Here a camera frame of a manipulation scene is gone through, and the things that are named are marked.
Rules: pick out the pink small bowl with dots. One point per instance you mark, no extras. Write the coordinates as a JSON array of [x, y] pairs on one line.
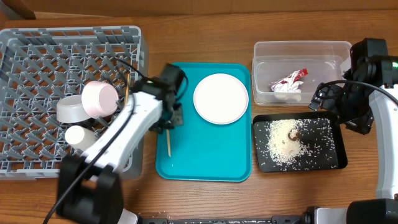
[[99, 99]]

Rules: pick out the teal plastic tray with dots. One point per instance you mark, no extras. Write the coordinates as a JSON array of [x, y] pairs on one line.
[[201, 150]]

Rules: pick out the red snack wrapper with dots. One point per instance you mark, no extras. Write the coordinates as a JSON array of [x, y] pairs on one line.
[[293, 77]]

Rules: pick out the brown food scrap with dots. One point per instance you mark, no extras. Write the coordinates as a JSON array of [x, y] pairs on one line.
[[294, 134]]

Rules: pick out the white cup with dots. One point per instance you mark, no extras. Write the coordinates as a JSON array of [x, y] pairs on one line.
[[80, 138]]

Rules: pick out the grey dishwasher rack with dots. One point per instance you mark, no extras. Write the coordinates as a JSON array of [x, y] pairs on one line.
[[41, 66]]

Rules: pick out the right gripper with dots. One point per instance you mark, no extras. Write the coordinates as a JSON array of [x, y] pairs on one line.
[[325, 101]]

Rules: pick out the wooden chopstick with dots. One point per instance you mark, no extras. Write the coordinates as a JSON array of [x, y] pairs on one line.
[[127, 89], [168, 142]]

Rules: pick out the grey bowl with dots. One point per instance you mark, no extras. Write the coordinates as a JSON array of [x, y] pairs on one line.
[[70, 110]]

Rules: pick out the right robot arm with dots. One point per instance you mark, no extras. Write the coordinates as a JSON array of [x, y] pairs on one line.
[[366, 96]]

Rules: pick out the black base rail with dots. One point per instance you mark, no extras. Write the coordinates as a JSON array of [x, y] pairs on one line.
[[217, 221]]

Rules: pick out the white napkin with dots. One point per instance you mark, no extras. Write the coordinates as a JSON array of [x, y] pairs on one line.
[[287, 87]]

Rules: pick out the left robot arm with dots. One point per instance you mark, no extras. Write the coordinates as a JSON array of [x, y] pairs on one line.
[[89, 185]]

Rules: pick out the clear plastic bin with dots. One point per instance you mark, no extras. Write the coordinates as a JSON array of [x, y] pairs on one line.
[[325, 61]]

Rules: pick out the large white plate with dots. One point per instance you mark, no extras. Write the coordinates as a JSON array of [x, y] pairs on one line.
[[221, 98]]

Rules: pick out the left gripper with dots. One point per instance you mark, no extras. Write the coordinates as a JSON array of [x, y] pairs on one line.
[[179, 122]]

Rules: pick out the black waste tray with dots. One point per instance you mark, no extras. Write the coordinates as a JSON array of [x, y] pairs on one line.
[[329, 161]]

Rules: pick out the white rice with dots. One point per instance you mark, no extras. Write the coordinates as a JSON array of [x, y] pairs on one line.
[[284, 143]]

